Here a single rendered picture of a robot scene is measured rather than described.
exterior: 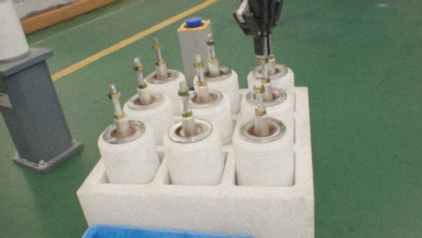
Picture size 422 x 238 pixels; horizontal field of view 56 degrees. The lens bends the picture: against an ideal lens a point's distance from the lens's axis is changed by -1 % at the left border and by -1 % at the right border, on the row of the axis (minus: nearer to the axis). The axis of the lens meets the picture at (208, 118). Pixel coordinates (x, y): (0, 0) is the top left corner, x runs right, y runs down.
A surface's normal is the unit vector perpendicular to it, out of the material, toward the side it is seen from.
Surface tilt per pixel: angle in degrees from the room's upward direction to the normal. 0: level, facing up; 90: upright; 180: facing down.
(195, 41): 90
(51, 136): 90
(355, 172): 0
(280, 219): 90
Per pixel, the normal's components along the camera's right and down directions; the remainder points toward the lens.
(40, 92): 0.83, 0.17
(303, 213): -0.18, 0.49
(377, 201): -0.13, -0.87
